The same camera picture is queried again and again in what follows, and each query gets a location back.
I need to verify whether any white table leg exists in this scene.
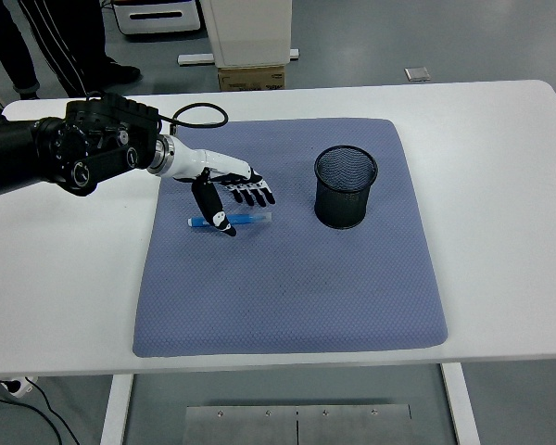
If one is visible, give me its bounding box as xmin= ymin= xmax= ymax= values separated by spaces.
xmin=439 ymin=363 xmax=482 ymax=445
xmin=99 ymin=374 xmax=134 ymax=445

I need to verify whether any blue-grey quilted mat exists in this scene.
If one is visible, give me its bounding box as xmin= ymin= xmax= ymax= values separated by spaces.
xmin=133 ymin=118 xmax=449 ymax=359

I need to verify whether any black mesh pen holder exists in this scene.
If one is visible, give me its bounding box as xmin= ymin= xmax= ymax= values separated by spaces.
xmin=312 ymin=145 xmax=379 ymax=230

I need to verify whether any white cabinet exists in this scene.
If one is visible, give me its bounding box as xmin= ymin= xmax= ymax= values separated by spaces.
xmin=198 ymin=0 xmax=292 ymax=69

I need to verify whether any cardboard box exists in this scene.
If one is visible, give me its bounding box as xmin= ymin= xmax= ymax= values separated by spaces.
xmin=216 ymin=64 xmax=286 ymax=93

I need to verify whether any blue marker with clear cap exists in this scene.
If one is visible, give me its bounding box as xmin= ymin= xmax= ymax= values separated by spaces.
xmin=186 ymin=211 xmax=273 ymax=229

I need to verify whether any person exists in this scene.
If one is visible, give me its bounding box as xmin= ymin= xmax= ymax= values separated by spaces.
xmin=0 ymin=0 xmax=42 ymax=101
xmin=18 ymin=0 xmax=142 ymax=98

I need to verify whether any black floor cable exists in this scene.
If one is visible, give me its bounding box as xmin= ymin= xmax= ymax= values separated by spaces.
xmin=0 ymin=377 xmax=82 ymax=445

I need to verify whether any grey metal plate with screws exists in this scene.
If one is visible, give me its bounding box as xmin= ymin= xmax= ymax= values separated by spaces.
xmin=183 ymin=403 xmax=412 ymax=445

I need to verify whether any white power strip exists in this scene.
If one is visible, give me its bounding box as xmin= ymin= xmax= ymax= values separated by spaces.
xmin=0 ymin=375 xmax=38 ymax=400

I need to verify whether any white base bar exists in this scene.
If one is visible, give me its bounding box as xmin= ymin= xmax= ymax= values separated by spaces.
xmin=176 ymin=47 xmax=300 ymax=65

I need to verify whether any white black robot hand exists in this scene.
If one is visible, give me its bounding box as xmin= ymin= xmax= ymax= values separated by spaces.
xmin=159 ymin=137 xmax=277 ymax=239

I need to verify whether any white device with slot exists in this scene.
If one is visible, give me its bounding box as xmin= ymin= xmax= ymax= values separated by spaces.
xmin=112 ymin=0 xmax=201 ymax=37

